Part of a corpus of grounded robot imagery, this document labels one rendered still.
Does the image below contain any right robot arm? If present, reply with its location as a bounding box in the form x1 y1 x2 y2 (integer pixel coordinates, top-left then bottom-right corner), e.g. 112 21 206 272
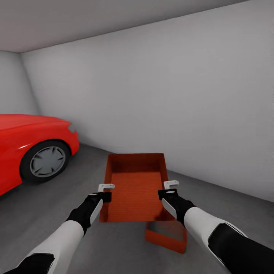
158 180 274 274

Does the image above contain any storage box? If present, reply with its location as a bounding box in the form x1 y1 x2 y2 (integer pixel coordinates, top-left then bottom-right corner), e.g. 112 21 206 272
99 153 176 223
145 225 188 254

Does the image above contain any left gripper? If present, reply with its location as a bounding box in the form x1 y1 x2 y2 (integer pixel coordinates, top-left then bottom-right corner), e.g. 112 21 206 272
100 192 112 203

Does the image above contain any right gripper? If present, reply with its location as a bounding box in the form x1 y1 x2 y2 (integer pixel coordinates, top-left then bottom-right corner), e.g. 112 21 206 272
158 188 177 200

